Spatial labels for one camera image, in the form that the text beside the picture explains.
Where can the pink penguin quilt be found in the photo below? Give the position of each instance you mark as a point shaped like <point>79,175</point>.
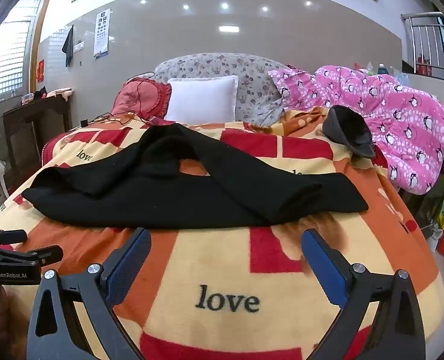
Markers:
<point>394,108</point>

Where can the eye chart poster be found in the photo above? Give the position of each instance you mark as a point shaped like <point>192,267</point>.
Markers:
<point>102,32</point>

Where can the white pillow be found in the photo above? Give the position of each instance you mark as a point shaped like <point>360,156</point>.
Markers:
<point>201,99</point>

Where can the black pants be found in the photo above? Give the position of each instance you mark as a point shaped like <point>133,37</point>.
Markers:
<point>169,195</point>

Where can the red wall decoration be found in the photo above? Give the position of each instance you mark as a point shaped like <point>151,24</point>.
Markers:
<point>41,70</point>

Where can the metal railing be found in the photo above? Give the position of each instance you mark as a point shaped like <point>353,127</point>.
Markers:
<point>413,17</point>

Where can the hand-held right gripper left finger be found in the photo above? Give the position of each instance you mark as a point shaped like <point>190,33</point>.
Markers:
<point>130,266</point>

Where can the red ruffled pillow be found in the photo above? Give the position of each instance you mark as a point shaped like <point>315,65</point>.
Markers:
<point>132,99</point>

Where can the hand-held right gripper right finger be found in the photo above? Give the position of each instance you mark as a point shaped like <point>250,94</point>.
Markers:
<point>325,266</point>

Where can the orange floral sheet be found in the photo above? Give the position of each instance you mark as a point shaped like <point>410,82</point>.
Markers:
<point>304,122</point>

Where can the white wall socket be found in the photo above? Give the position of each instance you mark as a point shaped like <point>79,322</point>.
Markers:
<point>78,46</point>

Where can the pink cloth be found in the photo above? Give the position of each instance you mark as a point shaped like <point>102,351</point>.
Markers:
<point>60,93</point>

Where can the dark wooden desk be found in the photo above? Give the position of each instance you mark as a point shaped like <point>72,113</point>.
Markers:
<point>38,107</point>

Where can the dark grey cap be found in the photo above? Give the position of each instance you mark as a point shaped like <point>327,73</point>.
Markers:
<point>351,131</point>

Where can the small black desk item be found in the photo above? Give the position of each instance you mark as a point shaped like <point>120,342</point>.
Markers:
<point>40,93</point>

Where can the grilled window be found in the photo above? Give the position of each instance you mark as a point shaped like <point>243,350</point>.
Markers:
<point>8,52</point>

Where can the grey floral headboard cushion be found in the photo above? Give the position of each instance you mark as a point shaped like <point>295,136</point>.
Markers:
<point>214,65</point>

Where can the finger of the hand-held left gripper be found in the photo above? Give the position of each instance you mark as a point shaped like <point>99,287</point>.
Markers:
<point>13,237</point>
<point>38,255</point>

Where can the printed red orange blanket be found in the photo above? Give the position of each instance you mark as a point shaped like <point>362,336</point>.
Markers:
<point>225,266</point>

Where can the dark hanging cloth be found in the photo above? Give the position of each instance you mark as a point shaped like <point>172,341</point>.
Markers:
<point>68,45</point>

